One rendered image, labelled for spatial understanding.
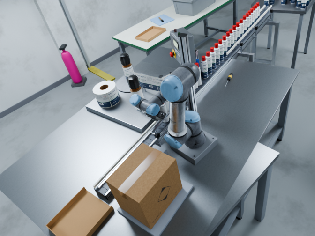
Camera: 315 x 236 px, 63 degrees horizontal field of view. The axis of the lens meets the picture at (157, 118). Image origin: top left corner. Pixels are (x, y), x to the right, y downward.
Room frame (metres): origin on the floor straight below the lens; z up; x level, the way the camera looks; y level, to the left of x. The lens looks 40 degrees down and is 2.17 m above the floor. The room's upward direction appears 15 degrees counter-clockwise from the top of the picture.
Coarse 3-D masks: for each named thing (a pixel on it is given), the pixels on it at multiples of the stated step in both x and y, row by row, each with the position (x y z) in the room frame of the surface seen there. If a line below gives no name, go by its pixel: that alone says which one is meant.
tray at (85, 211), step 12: (84, 192) 1.03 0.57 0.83; (72, 204) 0.97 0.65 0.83; (84, 204) 0.95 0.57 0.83; (96, 204) 0.93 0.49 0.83; (60, 216) 0.91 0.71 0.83; (72, 216) 0.89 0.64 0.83; (84, 216) 0.87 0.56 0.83; (96, 216) 0.85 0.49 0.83; (48, 228) 0.83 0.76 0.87; (60, 228) 0.83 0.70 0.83; (72, 228) 0.81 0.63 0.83; (84, 228) 0.79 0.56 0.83; (96, 228) 0.77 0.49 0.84
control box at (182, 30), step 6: (180, 30) 1.59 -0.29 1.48; (186, 30) 1.57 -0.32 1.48; (174, 36) 1.55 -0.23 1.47; (192, 36) 1.48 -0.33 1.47; (192, 42) 1.48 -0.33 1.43; (174, 48) 1.57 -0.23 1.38; (192, 48) 1.48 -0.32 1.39; (192, 54) 1.48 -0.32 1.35; (180, 60) 1.48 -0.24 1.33; (192, 60) 1.48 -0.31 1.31
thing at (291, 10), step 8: (256, 0) 3.18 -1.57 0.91; (280, 0) 3.07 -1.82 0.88; (288, 0) 3.01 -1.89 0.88; (312, 0) 2.76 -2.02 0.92; (264, 8) 2.96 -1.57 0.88; (272, 8) 2.91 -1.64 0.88; (280, 8) 2.85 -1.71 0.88; (288, 8) 2.80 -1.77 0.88; (296, 8) 2.75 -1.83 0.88; (312, 8) 3.11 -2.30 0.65; (272, 16) 3.47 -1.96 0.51; (312, 16) 3.10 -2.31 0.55; (312, 24) 3.10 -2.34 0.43; (296, 40) 2.68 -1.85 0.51; (296, 48) 2.67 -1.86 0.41; (304, 48) 3.11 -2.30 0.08; (296, 56) 2.67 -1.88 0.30
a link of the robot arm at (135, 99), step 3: (132, 96) 1.34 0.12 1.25; (135, 96) 1.33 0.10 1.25; (138, 96) 1.32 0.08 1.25; (129, 99) 1.34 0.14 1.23; (132, 99) 1.32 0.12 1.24; (135, 99) 1.31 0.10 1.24; (138, 99) 1.30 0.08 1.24; (141, 99) 1.31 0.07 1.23; (132, 102) 1.31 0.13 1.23; (135, 102) 1.29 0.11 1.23; (138, 102) 1.30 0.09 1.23; (135, 105) 1.30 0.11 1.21; (138, 105) 1.29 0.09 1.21; (138, 108) 1.29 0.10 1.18
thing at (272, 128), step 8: (288, 96) 1.67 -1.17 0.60; (288, 104) 1.69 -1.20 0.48; (280, 112) 1.70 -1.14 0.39; (280, 120) 1.69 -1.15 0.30; (272, 128) 1.69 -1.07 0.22; (280, 128) 1.66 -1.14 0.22; (264, 136) 1.61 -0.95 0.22; (272, 136) 1.59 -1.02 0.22; (280, 136) 1.68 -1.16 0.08; (264, 144) 1.52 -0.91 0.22; (272, 144) 1.50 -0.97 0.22; (248, 192) 1.11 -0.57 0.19; (240, 200) 0.99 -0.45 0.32; (240, 208) 0.99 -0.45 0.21; (232, 216) 0.94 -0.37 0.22; (240, 216) 0.99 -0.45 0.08; (224, 224) 0.89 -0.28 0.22; (216, 232) 0.85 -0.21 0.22; (224, 232) 0.84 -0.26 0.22
